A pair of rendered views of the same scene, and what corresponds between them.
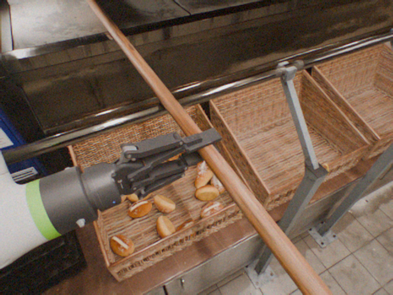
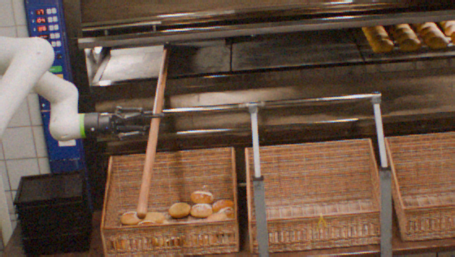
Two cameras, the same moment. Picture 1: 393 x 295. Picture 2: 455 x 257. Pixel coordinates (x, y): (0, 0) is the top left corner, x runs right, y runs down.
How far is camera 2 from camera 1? 302 cm
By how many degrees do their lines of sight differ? 37
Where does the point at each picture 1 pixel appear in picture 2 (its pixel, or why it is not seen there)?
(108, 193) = (106, 122)
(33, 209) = (80, 118)
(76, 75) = (131, 103)
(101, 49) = (150, 86)
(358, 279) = not seen: outside the picture
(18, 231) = (73, 123)
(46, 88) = (109, 109)
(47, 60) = (114, 89)
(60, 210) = (88, 121)
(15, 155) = not seen: hidden behind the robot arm
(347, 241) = not seen: outside the picture
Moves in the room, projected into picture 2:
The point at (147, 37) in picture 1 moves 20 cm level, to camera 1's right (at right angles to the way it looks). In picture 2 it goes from (186, 82) to (227, 85)
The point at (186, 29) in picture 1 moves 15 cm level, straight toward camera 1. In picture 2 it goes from (219, 80) to (203, 91)
